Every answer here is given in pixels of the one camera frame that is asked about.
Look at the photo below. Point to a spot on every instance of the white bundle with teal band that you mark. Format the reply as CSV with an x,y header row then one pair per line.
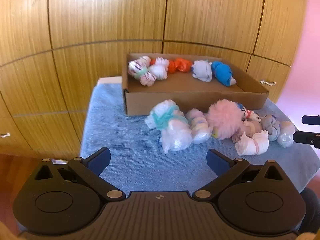
x,y
175,132

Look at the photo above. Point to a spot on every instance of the wooden wardrobe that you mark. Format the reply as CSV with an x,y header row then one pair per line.
x,y
100,17

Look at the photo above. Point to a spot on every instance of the pastel striped bundle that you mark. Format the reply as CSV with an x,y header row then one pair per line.
x,y
200,127

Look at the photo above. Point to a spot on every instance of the plain white bundle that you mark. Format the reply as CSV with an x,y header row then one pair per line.
x,y
158,72

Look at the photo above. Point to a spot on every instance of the clear white plastic bundle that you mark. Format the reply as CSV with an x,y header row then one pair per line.
x,y
286,133

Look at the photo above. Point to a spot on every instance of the beige pink bundle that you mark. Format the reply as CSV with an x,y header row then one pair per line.
x,y
251,127

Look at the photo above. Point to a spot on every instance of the cardboard box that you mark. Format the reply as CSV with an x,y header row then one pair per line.
x,y
195,102

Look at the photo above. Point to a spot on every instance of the blue sock bundle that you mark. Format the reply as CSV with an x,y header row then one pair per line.
x,y
221,72

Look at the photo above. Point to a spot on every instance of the blue towel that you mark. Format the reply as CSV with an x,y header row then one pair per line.
x,y
140,150

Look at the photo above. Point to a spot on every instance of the white patterned bundle red band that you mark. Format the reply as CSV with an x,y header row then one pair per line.
x,y
252,115

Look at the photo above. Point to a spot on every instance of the orange plastic bundle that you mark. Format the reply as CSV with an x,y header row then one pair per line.
x,y
178,65

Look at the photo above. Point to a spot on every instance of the grey white bundle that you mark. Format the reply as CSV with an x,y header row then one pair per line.
x,y
202,70

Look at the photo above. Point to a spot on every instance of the pink fluffy bundle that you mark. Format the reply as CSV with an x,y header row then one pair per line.
x,y
223,120

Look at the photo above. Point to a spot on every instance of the striped bundle with green band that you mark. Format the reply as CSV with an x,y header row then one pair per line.
x,y
136,67

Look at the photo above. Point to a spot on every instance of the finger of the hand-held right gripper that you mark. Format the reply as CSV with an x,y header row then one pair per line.
x,y
307,137
311,120

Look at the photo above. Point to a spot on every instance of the grey bundle with blue print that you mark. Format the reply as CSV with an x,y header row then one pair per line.
x,y
271,127

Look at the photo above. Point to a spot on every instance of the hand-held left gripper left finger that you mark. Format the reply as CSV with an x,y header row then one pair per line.
x,y
100,163

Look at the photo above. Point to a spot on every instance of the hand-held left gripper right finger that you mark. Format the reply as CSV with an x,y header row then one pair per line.
x,y
218,162

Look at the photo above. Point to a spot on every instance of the white bundle with pink band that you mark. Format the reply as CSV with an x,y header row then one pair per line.
x,y
252,145

